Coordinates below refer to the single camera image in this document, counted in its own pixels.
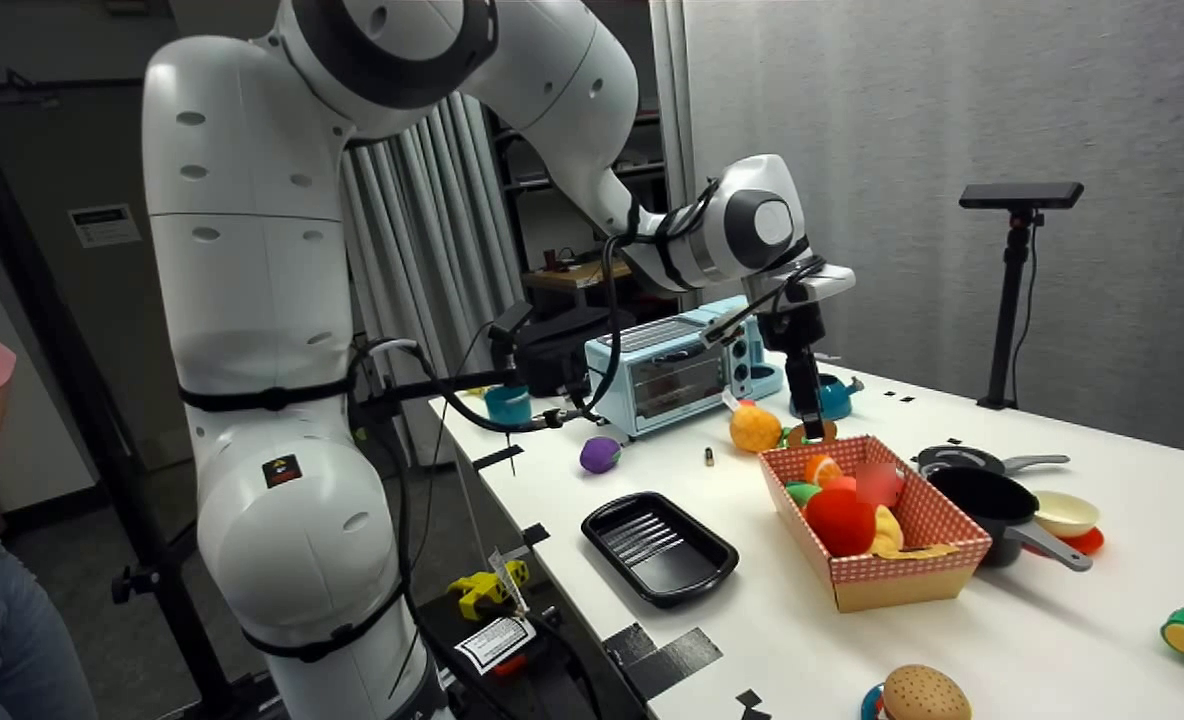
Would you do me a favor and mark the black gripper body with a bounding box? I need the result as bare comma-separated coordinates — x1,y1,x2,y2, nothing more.
759,304,829,441

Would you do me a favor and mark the red apple plush toy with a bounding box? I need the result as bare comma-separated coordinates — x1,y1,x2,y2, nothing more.
803,488,876,556

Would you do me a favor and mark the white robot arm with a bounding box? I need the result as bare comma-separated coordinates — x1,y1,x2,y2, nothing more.
141,0,857,720

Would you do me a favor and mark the yellow-orange plush fruit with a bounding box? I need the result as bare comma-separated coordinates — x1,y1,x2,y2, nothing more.
728,402,783,455

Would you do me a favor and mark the orange slice plush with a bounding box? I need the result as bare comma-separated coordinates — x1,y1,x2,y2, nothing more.
803,455,845,488

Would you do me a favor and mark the green plush fruit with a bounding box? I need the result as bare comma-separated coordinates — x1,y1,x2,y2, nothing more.
783,486,821,506

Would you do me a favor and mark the pink red plush toy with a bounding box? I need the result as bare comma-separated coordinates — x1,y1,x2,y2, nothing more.
861,467,908,508

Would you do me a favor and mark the purple plush toy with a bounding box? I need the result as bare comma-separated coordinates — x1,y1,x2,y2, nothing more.
581,436,618,476

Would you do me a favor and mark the yellow banana plush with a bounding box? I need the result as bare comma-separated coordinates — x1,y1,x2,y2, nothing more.
871,506,904,559

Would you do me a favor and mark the teal toy kettle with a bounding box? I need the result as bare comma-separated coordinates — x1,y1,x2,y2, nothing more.
817,377,861,420

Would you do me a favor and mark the light blue toy oven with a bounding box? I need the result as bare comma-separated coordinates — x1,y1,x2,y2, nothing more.
584,298,779,436

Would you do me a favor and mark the black grill tray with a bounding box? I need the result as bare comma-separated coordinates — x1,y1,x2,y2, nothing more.
581,493,739,607

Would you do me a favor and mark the black frying pan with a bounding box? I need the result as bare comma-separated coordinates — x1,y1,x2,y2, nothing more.
932,467,1092,573

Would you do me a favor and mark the teal cup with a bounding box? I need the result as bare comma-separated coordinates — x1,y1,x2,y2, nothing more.
485,385,533,430

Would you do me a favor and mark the cream toy bowl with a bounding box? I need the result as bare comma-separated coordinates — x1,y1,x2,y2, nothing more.
1035,493,1098,537

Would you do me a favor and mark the blue toy plate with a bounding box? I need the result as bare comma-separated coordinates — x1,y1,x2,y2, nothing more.
861,685,884,720

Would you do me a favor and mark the toy hamburger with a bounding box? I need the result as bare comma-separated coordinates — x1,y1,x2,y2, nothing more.
879,663,972,720

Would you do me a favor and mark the yellow clamp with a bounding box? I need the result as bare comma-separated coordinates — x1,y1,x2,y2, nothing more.
449,559,526,621

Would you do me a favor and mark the grey pan with handle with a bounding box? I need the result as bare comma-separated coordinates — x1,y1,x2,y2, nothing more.
910,446,1071,476

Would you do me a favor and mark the black camera stand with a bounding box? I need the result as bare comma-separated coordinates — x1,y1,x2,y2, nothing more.
961,180,1085,409

